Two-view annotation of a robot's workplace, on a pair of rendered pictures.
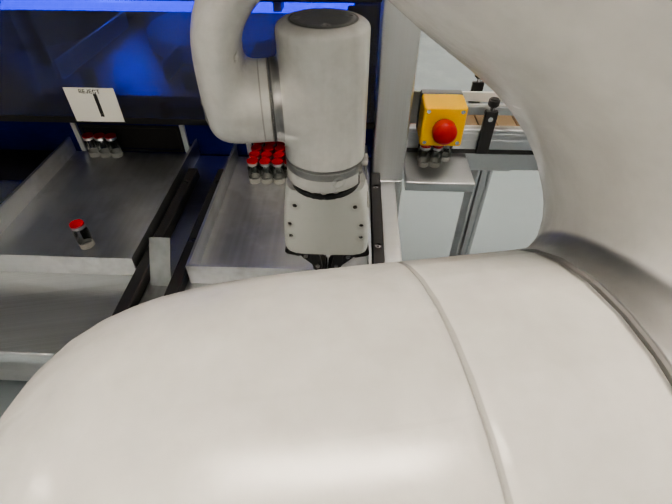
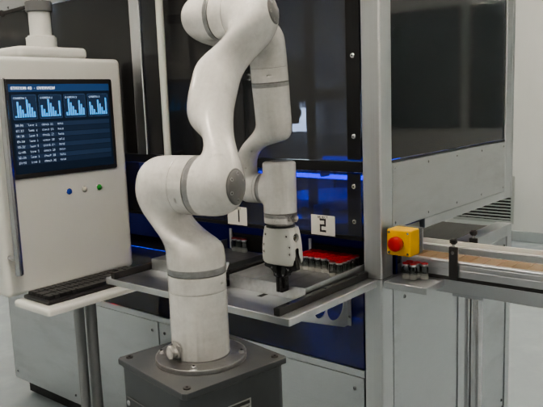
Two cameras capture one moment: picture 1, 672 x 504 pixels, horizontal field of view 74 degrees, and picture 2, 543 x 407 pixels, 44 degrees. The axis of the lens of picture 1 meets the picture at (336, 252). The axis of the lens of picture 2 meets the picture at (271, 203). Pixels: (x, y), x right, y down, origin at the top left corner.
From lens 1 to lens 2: 1.34 m
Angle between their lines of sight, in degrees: 47
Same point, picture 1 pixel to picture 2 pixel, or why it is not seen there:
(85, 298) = not seen: hidden behind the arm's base
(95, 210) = not seen: hidden behind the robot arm
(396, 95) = (372, 221)
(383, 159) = (368, 262)
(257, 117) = (250, 189)
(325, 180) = (271, 218)
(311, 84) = (266, 178)
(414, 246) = not seen: outside the picture
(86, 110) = (233, 218)
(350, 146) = (280, 204)
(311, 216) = (270, 240)
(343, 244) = (282, 258)
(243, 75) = (249, 175)
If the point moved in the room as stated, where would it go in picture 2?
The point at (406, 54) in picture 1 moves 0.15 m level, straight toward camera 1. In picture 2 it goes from (375, 198) to (339, 206)
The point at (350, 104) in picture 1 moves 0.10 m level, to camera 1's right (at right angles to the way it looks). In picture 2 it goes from (279, 187) to (313, 190)
